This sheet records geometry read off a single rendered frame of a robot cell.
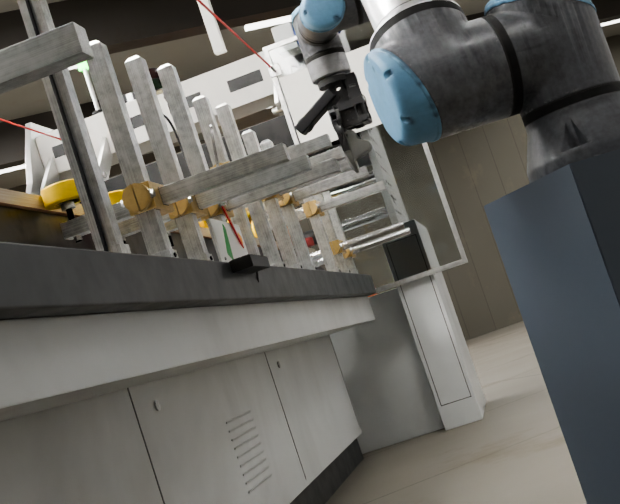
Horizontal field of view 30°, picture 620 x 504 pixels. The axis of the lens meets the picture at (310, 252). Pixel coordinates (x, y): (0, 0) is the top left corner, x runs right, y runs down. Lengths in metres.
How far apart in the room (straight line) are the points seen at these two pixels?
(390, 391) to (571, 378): 3.25
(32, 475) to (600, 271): 0.88
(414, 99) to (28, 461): 0.78
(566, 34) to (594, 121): 0.13
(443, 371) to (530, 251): 3.10
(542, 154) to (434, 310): 3.12
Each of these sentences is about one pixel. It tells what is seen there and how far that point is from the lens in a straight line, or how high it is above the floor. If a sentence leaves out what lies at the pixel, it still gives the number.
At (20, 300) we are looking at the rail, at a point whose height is 0.63.
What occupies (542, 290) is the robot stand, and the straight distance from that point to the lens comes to 1.69.
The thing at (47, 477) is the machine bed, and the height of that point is 0.42.
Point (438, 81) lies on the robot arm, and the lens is 1.62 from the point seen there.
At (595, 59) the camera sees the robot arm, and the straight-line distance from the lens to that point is 1.69.
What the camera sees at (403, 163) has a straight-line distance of 4.77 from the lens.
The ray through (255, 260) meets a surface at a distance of 2.37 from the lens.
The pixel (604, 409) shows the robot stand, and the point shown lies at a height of 0.27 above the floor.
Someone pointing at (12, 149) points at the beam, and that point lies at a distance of 10.88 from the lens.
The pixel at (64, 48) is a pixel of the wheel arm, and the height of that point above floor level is 0.80.
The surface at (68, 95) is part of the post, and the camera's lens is 1.84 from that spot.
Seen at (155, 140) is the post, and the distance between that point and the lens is 2.32.
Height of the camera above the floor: 0.47
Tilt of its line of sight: 5 degrees up
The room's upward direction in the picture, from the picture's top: 18 degrees counter-clockwise
